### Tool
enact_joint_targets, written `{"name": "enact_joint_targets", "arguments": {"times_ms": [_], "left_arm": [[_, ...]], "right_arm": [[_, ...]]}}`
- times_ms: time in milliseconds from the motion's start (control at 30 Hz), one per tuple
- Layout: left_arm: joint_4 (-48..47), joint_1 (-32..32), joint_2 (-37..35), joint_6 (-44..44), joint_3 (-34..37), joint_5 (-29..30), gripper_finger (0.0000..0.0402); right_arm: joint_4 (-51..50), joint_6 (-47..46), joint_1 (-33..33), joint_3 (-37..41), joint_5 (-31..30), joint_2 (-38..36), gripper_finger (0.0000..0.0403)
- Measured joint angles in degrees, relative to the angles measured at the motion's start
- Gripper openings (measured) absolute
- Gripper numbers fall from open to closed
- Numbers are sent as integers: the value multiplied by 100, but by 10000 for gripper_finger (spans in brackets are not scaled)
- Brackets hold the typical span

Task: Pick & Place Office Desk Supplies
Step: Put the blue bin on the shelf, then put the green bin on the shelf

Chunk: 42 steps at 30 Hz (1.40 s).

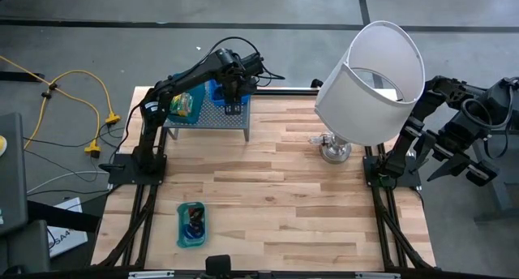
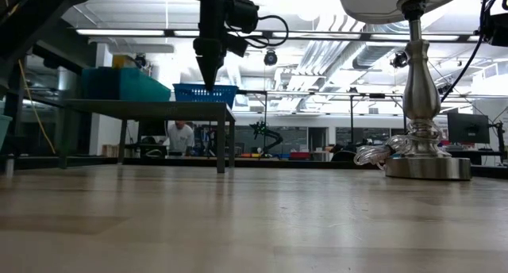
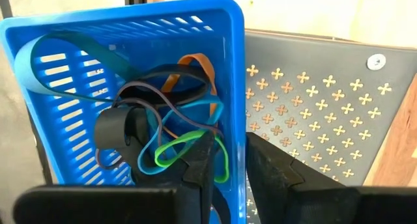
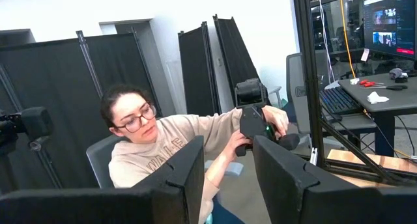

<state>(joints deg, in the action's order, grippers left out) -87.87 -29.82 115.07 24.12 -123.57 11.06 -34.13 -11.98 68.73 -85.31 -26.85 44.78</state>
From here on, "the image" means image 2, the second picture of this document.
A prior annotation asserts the white fabric lamp shade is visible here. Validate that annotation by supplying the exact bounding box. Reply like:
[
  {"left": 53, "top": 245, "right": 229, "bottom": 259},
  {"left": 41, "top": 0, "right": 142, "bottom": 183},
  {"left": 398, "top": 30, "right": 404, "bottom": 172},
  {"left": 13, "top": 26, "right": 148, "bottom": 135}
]
[{"left": 339, "top": 0, "right": 473, "bottom": 25}]

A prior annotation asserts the black aluminium table frame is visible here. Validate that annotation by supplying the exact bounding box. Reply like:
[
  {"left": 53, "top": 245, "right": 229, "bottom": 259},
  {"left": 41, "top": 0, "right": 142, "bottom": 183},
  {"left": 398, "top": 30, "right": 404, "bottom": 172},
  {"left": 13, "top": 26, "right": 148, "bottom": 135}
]
[{"left": 0, "top": 156, "right": 508, "bottom": 179}]

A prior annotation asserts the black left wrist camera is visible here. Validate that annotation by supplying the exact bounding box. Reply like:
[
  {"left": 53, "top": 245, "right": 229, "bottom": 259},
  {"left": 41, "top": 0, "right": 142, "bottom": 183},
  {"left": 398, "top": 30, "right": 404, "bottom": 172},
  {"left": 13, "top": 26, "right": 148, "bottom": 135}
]
[{"left": 228, "top": 0, "right": 261, "bottom": 34}]

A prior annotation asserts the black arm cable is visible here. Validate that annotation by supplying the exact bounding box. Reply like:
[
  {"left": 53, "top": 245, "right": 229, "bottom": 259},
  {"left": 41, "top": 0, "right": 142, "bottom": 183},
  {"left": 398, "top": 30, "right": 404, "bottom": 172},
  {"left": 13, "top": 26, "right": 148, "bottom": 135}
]
[
  {"left": 439, "top": 26, "right": 486, "bottom": 104},
  {"left": 237, "top": 13, "right": 290, "bottom": 50}
]

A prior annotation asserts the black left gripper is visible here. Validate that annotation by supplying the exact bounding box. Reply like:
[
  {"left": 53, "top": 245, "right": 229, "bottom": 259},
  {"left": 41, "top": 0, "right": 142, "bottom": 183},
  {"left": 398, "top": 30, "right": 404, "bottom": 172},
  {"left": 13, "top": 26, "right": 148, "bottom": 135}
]
[{"left": 189, "top": 0, "right": 250, "bottom": 92}]

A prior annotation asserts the yellow hanging cable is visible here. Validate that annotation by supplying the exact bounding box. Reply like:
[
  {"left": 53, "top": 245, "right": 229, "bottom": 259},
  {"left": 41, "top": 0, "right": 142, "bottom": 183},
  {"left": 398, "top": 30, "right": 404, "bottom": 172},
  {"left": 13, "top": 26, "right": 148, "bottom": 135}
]
[{"left": 0, "top": 0, "right": 56, "bottom": 155}]

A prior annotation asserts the black desk monitor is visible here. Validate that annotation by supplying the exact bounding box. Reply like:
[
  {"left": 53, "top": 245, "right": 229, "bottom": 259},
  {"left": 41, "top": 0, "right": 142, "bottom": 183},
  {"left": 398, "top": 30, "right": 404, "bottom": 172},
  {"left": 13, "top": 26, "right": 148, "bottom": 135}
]
[{"left": 447, "top": 112, "right": 491, "bottom": 145}]

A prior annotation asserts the blue slotted plastic basket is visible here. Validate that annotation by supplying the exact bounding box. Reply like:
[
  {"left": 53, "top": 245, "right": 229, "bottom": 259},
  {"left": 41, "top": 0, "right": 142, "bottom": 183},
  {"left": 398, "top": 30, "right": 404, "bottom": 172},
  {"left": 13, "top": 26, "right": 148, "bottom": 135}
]
[{"left": 173, "top": 83, "right": 239, "bottom": 110}]

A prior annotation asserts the clear-wrapped lamp cord bundle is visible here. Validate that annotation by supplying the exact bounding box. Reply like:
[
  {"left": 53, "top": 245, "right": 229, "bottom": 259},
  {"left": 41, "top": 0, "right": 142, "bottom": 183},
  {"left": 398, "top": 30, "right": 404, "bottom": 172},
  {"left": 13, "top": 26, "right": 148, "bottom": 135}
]
[{"left": 352, "top": 120, "right": 444, "bottom": 171}]

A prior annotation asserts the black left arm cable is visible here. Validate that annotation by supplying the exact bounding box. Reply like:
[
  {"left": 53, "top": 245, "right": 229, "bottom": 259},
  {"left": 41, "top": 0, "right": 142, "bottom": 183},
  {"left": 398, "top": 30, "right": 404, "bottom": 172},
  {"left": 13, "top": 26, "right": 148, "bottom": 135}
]
[{"left": 237, "top": 13, "right": 290, "bottom": 50}]

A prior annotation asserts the silver metal lamp base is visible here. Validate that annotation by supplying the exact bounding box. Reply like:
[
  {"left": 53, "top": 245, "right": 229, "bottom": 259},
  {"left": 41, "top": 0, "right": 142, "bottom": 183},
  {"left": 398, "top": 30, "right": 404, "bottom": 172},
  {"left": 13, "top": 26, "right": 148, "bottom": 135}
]
[{"left": 384, "top": 0, "right": 472, "bottom": 182}]

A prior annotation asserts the yellow green crayon box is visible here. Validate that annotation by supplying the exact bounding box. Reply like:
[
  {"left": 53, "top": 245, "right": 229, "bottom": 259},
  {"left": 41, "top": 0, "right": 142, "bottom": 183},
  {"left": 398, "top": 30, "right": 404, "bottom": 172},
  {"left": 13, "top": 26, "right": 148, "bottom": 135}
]
[{"left": 111, "top": 54, "right": 138, "bottom": 70}]

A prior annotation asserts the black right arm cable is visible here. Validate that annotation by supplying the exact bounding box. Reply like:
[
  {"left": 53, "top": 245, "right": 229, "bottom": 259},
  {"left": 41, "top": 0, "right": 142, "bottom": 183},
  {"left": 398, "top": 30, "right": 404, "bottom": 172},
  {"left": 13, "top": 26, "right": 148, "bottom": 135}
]
[{"left": 439, "top": 26, "right": 486, "bottom": 104}]

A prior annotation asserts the grey perforated metal shelf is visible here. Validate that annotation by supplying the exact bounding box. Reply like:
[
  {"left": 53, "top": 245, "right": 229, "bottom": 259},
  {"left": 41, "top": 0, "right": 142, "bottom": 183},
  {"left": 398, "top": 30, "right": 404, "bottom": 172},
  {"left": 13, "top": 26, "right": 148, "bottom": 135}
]
[{"left": 57, "top": 98, "right": 237, "bottom": 174}]

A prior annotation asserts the dark teal plastic bin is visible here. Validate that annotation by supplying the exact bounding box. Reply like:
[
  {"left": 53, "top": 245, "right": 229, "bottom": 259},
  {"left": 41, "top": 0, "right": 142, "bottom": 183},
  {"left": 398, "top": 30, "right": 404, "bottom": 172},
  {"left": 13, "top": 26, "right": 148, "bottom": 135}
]
[{"left": 82, "top": 66, "right": 172, "bottom": 102}]

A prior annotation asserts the person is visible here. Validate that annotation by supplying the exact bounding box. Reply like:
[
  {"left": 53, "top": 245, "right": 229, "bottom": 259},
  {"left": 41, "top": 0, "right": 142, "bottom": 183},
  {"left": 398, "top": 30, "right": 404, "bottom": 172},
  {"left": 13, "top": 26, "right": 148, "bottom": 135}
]
[{"left": 163, "top": 121, "right": 196, "bottom": 157}]

